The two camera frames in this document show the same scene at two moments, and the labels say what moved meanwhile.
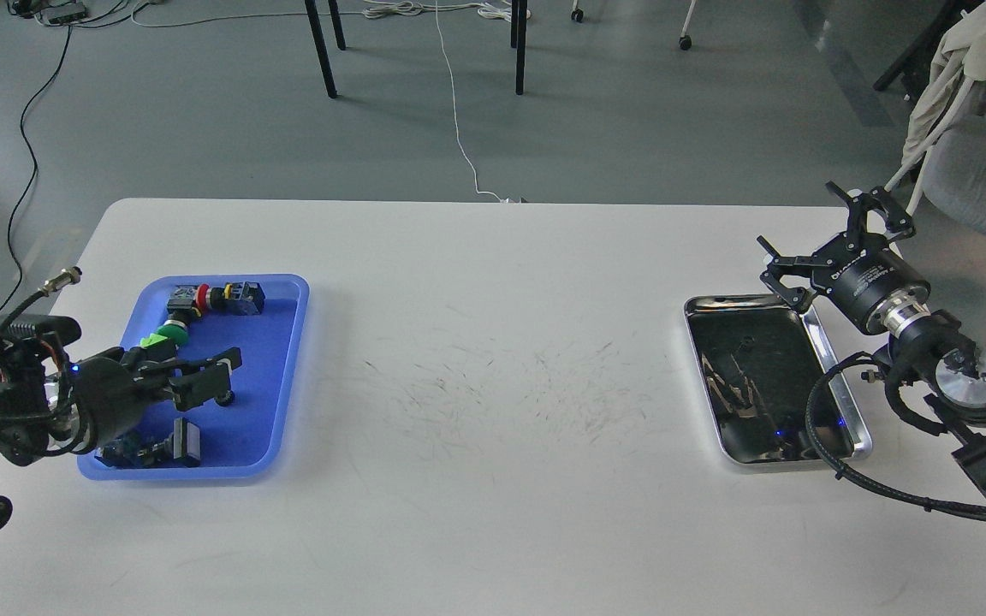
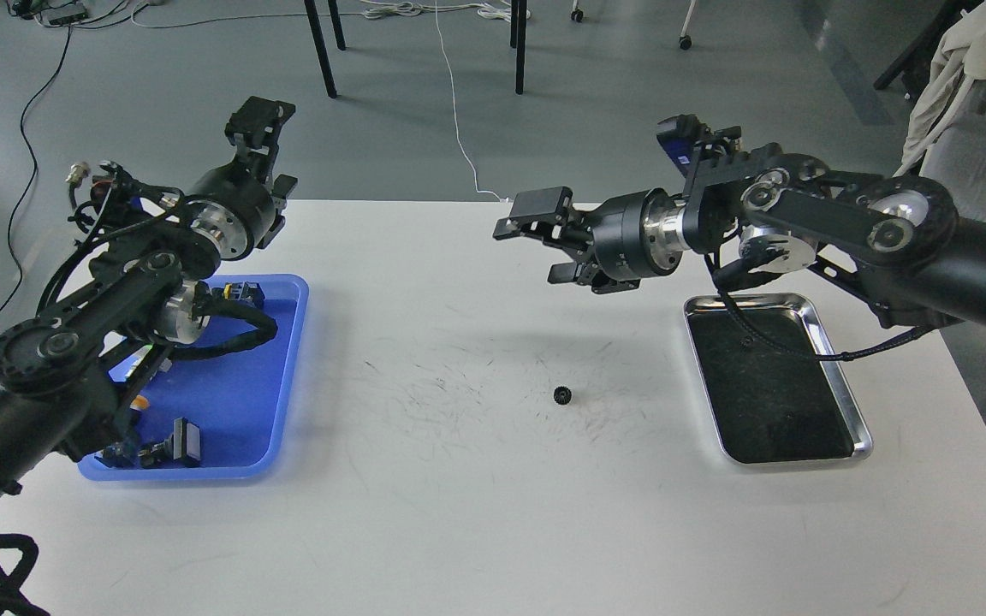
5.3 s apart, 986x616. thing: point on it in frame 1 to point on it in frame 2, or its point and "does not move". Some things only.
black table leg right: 519,8 does not move
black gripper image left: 113,391 to 233,204
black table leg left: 320,42 does not move
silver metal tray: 757,360 does not move
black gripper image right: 857,269 to 632,237
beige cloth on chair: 968,49 does not move
